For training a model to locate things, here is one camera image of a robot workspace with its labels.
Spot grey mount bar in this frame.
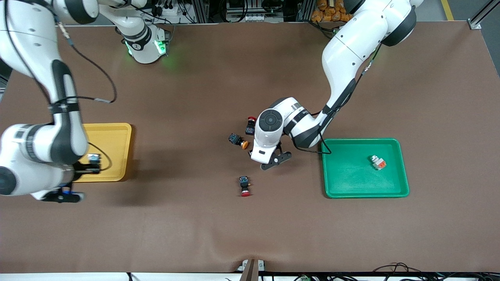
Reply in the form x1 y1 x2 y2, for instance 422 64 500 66
239 258 260 281

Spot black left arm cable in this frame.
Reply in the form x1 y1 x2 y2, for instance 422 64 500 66
289 41 384 155

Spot orange snack bags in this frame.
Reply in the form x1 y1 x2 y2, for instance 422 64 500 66
311 0 354 23

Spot white power strip with plugs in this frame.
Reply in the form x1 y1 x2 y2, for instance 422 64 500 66
150 0 184 16

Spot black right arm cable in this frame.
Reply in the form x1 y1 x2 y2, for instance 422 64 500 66
2 0 118 172

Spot black cable bundle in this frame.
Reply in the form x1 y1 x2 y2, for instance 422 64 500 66
373 263 500 281

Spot aluminium frame profile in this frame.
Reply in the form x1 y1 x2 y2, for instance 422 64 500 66
467 0 500 30

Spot green plastic tray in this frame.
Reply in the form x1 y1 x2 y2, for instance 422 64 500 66
321 138 410 199

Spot yellow plastic tray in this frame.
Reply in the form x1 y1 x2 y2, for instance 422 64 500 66
74 123 132 183

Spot brown table mat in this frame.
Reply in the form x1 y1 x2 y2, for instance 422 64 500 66
0 21 500 274

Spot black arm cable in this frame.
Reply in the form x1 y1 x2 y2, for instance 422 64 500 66
289 41 384 155
2 0 118 172

